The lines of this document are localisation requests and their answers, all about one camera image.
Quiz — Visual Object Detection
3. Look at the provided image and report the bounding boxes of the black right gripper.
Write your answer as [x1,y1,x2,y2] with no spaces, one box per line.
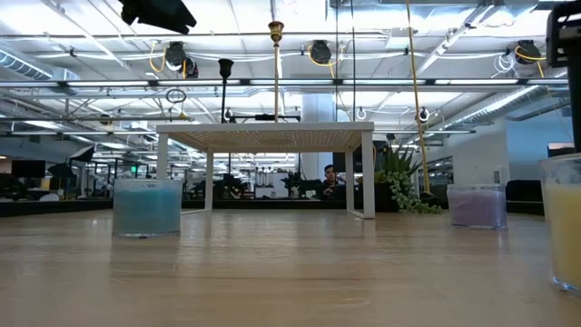
[546,0,581,154]

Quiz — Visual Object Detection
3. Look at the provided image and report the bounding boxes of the black candlestick holder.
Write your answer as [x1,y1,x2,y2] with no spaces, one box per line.
[217,57,235,124]

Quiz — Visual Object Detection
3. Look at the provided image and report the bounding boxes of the gold candlestick holder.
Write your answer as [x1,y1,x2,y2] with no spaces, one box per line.
[267,20,286,124]

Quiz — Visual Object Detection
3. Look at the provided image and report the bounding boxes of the yellow candle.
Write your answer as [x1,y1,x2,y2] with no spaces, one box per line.
[538,153,581,294]

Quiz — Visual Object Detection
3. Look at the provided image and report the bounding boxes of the purple candle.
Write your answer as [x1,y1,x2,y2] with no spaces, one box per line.
[447,183,508,230]

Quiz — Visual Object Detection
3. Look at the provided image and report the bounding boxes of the blue candle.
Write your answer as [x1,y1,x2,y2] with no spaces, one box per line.
[112,178,183,239]

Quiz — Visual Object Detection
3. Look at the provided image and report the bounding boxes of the white perforated metal shelf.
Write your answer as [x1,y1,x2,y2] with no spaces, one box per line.
[155,121,377,221]

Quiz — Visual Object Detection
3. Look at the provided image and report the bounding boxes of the potted green succulent plant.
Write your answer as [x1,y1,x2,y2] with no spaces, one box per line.
[374,144,444,215]

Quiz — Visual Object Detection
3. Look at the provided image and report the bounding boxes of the black computer monitor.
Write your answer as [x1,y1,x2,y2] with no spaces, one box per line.
[11,159,47,180]

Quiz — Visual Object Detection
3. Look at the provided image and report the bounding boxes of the person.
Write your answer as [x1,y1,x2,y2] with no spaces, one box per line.
[320,163,347,202]

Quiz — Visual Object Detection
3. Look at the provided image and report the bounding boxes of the black ceiling cable reel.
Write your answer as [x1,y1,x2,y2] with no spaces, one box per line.
[163,41,188,67]
[516,39,540,65]
[309,39,333,65]

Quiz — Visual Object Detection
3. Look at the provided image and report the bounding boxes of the long yellow hanging cable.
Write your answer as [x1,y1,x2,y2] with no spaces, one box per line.
[405,0,438,201]

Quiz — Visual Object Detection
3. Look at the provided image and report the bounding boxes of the black aluminium table frame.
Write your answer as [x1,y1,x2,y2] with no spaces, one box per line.
[0,197,546,218]

